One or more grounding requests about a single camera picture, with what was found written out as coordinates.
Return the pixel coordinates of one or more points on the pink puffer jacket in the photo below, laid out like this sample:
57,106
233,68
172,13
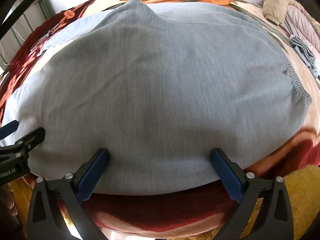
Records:
300,22

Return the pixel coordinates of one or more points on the beige puffer jacket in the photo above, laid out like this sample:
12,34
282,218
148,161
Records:
277,5

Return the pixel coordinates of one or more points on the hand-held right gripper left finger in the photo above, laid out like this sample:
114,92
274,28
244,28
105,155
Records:
92,176

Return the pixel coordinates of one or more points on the person's left hand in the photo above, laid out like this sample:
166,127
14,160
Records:
10,200

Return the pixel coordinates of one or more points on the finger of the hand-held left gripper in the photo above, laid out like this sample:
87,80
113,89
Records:
8,128
31,140

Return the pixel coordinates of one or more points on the floral plush blanket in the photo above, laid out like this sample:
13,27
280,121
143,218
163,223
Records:
180,220

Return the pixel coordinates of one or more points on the pile of dark clothes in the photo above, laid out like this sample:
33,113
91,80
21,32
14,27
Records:
308,1

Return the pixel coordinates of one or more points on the scissors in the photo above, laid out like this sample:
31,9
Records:
41,43

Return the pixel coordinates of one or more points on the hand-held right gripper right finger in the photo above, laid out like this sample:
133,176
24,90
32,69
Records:
227,177

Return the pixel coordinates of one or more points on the grey-blue pants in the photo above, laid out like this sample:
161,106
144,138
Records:
160,92

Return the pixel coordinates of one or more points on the green metal bed frame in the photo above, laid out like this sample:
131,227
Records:
46,3

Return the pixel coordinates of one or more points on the small grey-blue folded cloth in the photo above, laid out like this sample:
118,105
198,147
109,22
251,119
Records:
303,48

